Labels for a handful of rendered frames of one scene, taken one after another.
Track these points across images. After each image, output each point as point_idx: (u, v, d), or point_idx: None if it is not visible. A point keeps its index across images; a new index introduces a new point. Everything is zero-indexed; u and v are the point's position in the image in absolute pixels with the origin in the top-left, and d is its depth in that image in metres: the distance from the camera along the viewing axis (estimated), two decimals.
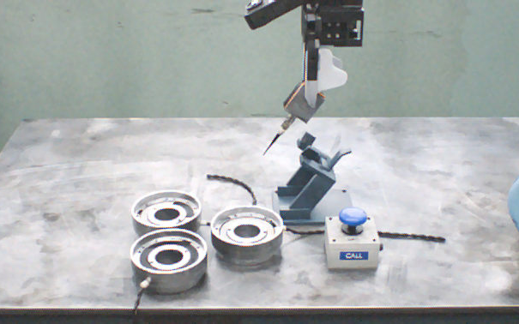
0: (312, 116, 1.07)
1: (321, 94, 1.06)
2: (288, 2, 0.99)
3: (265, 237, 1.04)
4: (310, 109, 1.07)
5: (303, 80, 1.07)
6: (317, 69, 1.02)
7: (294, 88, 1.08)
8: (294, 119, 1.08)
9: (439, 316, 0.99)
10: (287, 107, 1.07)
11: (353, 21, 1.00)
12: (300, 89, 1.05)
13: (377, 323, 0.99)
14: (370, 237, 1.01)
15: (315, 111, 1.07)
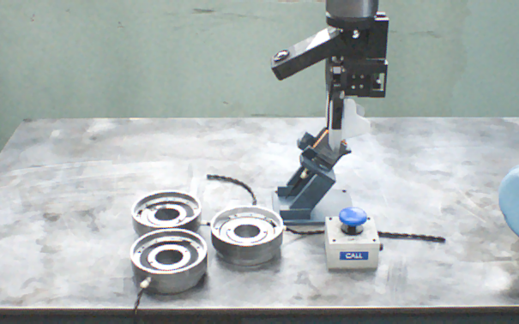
0: (334, 161, 1.11)
1: (343, 141, 1.10)
2: (315, 55, 1.02)
3: (265, 237, 1.04)
4: (333, 155, 1.11)
5: (326, 127, 1.11)
6: (341, 118, 1.06)
7: (317, 135, 1.12)
8: None
9: (439, 316, 0.99)
10: None
11: (377, 73, 1.04)
12: (324, 136, 1.09)
13: (377, 323, 0.99)
14: (370, 237, 1.01)
15: (337, 158, 1.11)
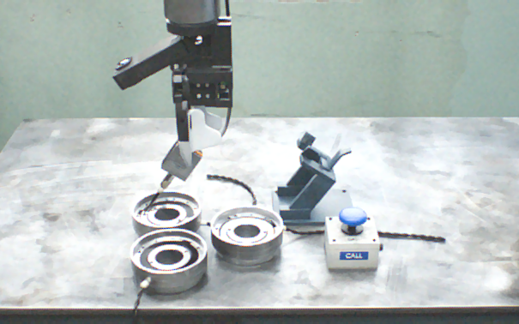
0: (190, 173, 1.05)
1: (197, 153, 1.04)
2: (155, 63, 0.96)
3: (265, 237, 1.04)
4: (187, 167, 1.05)
5: None
6: (190, 129, 1.00)
7: (171, 147, 1.05)
8: (172, 178, 1.06)
9: (439, 316, 0.99)
10: (164, 165, 1.04)
11: (224, 81, 0.98)
12: (176, 147, 1.03)
13: (377, 323, 0.99)
14: (370, 237, 1.01)
15: (192, 170, 1.05)
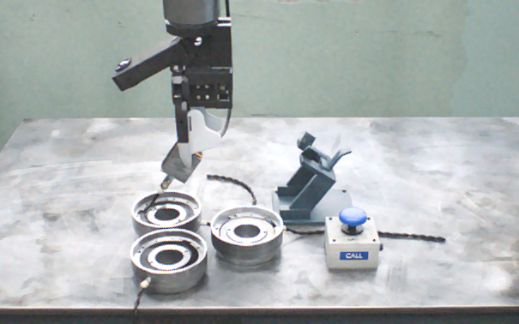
0: (190, 176, 1.05)
1: (197, 154, 1.03)
2: (154, 63, 0.96)
3: (265, 237, 1.04)
4: (187, 169, 1.04)
5: None
6: (190, 131, 1.00)
7: (171, 147, 1.05)
8: (172, 179, 1.06)
9: (439, 316, 0.99)
10: (164, 168, 1.04)
11: (224, 82, 0.97)
12: (175, 150, 1.03)
13: (377, 323, 0.99)
14: (370, 237, 1.01)
15: (192, 172, 1.04)
